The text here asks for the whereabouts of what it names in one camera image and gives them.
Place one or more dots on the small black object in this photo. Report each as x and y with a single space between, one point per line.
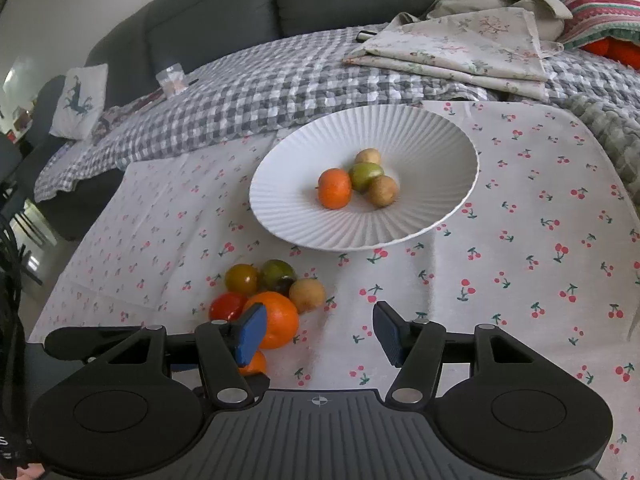
366 36

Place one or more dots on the cherry print white cloth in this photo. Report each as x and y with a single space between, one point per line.
500 240

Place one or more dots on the green brown tomato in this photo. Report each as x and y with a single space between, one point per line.
241 278

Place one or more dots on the brown longan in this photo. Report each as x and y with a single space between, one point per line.
382 191

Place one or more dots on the pale tan longan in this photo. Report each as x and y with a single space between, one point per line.
368 156

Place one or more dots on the red plush item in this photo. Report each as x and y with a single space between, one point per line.
617 50

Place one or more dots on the red tomato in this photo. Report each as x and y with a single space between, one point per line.
226 307

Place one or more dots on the grey green knitted blanket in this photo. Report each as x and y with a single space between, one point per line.
612 130

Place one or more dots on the clear plastic bag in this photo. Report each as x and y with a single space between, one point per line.
171 79

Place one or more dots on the white ribbed plate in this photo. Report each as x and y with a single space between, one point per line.
400 210

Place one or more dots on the small orange kumquat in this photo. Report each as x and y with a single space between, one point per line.
256 364

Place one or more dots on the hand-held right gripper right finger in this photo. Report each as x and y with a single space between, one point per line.
387 332

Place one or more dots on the green lime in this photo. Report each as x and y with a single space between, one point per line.
365 176

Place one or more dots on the white deer print pillow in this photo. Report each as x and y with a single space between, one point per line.
80 102

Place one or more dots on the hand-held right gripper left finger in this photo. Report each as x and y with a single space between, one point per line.
251 334

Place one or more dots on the grey sofa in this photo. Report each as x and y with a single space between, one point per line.
210 15

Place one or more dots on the large orange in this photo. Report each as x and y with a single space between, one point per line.
280 322

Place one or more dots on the striped patterned pillow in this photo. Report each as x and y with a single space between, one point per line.
590 0

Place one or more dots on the small orange mandarin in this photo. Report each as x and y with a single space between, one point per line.
335 188

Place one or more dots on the folded floral cloth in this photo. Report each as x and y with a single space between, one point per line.
465 55

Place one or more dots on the dark green tomato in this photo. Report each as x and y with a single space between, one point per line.
278 272

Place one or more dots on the grey checked blanket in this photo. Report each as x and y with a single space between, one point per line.
250 95

